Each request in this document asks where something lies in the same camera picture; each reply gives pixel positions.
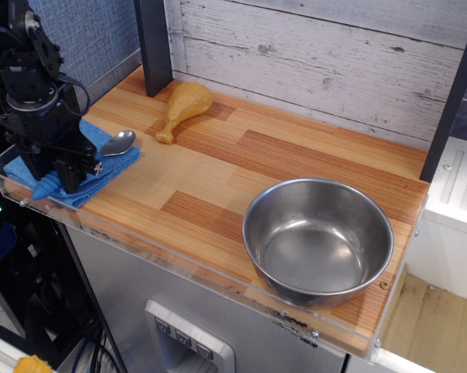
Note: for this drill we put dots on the dark grey left post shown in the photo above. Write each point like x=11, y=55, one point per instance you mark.
x=154, y=44

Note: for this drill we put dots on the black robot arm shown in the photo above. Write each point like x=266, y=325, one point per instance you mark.
x=27, y=56

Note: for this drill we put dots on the dark grey post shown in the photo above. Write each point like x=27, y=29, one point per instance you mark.
x=447, y=121
x=154, y=44

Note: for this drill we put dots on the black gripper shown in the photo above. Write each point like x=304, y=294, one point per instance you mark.
x=45, y=128

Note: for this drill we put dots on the clear acrylic table guard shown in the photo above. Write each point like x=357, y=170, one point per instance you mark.
x=180, y=206

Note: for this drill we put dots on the stainless steel pot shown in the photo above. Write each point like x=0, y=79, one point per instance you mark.
x=317, y=241

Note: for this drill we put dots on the blue folded cloth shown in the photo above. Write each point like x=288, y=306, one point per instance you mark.
x=17, y=170

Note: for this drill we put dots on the yellow object bottom left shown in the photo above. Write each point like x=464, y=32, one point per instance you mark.
x=32, y=364

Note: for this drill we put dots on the yellow toy chicken drumstick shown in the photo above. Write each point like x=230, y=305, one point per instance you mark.
x=188, y=100

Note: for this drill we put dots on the dark grey right post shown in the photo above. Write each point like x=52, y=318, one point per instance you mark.
x=447, y=121

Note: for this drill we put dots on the blue handled metal spoon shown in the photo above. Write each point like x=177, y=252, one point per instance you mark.
x=118, y=143

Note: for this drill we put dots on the silver toy fridge cabinet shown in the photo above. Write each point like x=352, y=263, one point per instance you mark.
x=202, y=311

